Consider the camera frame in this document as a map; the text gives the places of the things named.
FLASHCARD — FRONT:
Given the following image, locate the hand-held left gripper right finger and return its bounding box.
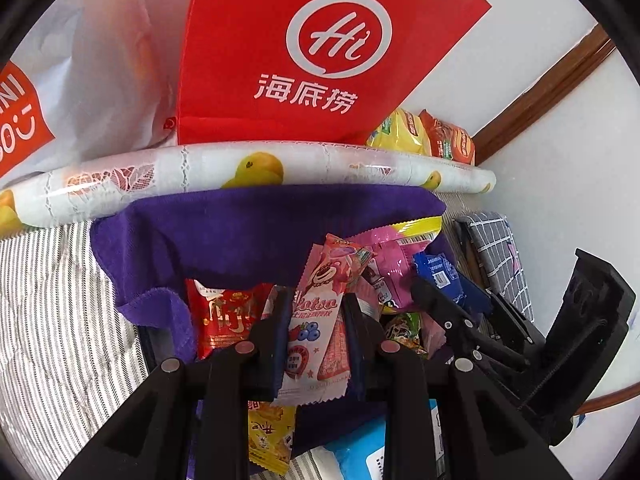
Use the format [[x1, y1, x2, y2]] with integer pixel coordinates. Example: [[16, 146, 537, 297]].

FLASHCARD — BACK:
[[342, 292, 566, 480]]

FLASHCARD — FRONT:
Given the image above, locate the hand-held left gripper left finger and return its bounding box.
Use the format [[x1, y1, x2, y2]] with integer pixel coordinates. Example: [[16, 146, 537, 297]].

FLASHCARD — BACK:
[[62, 286, 293, 480]]

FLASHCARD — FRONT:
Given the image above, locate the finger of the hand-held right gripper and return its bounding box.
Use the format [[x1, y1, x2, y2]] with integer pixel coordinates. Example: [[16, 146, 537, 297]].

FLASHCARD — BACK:
[[486, 292, 547, 363], [411, 276, 503, 367]]

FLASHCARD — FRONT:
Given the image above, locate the blue snack packet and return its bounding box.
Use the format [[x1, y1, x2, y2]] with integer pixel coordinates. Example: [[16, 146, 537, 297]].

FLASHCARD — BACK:
[[414, 252, 488, 311]]

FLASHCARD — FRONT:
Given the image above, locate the green snack packet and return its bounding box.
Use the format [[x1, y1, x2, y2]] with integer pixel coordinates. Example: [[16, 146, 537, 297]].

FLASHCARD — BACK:
[[385, 312, 428, 358]]

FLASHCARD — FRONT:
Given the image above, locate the long pink bear snack packet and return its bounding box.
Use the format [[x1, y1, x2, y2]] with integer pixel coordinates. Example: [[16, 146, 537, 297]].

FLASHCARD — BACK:
[[277, 234, 376, 406]]

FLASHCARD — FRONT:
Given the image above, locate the red snack packet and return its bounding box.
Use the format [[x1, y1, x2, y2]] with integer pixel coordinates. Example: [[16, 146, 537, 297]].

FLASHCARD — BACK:
[[186, 280, 273, 361]]

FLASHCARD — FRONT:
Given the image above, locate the pink yellow edged snack packet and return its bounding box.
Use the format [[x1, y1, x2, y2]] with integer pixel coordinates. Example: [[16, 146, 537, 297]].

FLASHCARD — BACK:
[[350, 217, 443, 311]]

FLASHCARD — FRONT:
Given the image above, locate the brown wooden baseboard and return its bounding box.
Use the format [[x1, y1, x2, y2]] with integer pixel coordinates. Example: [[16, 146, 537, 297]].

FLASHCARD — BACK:
[[575, 380, 633, 416]]

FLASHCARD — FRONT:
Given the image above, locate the flat wooden box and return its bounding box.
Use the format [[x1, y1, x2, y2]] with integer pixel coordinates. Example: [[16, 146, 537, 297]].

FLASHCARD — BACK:
[[460, 232, 483, 286]]

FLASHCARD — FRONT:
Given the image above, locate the grey checkered folded cloth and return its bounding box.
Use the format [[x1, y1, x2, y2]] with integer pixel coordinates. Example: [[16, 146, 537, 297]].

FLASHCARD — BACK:
[[455, 214, 536, 326]]

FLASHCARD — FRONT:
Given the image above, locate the blue tissue box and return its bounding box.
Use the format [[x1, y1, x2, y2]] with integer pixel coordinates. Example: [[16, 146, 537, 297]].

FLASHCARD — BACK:
[[325, 400, 446, 480]]

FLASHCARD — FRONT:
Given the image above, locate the purple towel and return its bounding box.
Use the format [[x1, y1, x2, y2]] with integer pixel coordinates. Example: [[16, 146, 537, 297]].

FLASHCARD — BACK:
[[90, 184, 451, 480]]

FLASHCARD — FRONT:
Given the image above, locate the orange chips bag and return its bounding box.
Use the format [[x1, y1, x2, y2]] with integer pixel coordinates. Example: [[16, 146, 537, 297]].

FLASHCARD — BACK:
[[419, 109, 476, 166]]

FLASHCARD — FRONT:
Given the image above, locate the yellow chips bag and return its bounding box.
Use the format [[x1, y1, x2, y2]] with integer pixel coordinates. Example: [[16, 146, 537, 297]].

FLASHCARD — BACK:
[[367, 109, 432, 156]]

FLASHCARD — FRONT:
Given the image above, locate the lemon print paper roll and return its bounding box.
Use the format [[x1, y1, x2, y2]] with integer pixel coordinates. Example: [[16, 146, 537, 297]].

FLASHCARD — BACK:
[[0, 142, 496, 238]]

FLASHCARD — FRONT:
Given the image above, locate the red paper bag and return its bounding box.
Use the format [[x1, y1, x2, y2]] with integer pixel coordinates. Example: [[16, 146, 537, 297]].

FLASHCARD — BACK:
[[175, 0, 493, 146]]

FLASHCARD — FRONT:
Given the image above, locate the white plastic bag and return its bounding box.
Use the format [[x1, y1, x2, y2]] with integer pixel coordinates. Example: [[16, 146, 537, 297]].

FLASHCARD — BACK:
[[0, 0, 181, 181]]

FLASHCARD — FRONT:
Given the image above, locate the brown wooden door frame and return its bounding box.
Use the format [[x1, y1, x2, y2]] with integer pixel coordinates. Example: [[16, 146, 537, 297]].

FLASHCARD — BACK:
[[472, 25, 618, 166]]

